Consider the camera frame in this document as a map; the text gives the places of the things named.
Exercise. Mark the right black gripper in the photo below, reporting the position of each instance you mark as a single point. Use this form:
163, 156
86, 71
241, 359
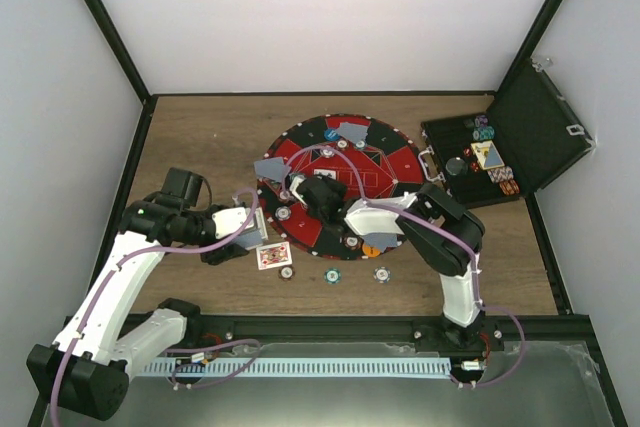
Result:
336, 186

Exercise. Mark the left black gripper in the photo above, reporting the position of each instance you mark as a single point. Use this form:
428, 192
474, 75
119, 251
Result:
221, 254

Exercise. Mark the face-up queen playing card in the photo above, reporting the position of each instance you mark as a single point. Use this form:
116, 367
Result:
274, 256

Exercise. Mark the face-down blue playing card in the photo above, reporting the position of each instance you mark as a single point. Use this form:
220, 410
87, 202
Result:
276, 163

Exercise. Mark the blue round blind button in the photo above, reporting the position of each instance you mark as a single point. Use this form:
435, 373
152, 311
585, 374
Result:
331, 135

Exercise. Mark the red black chip stack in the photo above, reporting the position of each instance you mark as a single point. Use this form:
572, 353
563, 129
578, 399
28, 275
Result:
286, 273

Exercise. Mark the green blue chip stack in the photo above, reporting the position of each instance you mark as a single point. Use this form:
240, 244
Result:
332, 276

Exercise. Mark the purple white chip stack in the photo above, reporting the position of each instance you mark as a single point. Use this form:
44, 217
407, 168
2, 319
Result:
382, 275

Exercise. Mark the grey playing card deck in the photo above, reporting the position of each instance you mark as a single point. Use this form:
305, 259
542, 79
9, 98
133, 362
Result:
252, 238

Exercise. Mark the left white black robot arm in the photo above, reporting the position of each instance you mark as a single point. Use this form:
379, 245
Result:
90, 364

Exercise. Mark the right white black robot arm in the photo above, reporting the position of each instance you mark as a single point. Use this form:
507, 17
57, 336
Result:
445, 234

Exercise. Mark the round red black poker mat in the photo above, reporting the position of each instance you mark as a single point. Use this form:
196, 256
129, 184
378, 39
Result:
387, 165

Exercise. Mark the orange round blind button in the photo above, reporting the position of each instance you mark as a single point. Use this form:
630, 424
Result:
370, 251

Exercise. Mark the black round puck in case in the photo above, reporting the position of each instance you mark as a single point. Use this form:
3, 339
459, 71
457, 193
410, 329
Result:
456, 167

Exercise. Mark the card deck in case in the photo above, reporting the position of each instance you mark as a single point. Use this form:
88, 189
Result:
487, 154

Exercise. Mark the teal chips in case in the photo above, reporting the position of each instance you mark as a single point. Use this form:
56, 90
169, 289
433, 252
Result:
483, 133

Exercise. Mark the orange chips in case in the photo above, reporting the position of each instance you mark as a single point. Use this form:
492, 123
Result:
510, 187

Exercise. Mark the black poker chip case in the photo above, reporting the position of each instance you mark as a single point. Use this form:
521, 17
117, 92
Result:
537, 134

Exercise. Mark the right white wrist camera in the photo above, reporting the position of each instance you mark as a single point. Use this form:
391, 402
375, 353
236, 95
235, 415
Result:
295, 182

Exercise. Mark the light blue slotted cable duct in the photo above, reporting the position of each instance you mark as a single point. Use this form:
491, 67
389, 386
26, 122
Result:
405, 367

